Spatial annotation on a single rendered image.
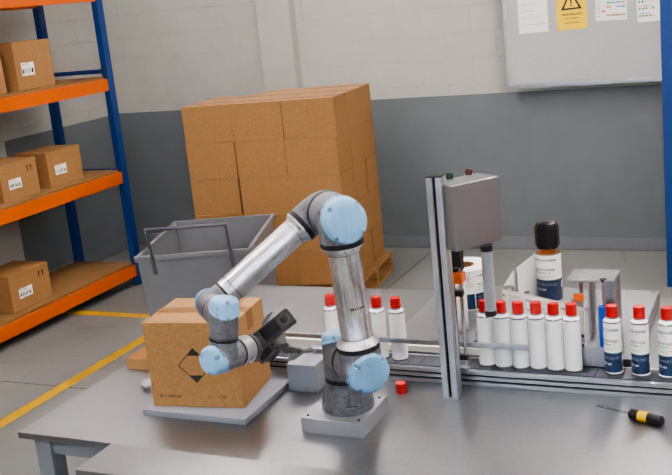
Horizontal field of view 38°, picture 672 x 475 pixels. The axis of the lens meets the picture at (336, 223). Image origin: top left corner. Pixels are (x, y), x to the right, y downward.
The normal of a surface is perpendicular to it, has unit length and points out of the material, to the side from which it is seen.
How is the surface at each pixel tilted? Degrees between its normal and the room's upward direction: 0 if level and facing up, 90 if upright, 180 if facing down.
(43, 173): 90
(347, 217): 83
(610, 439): 0
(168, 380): 90
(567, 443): 0
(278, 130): 90
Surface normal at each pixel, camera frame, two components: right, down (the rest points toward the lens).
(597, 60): -0.41, 0.25
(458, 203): 0.51, 0.15
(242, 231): -0.10, 0.17
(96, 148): 0.91, 0.00
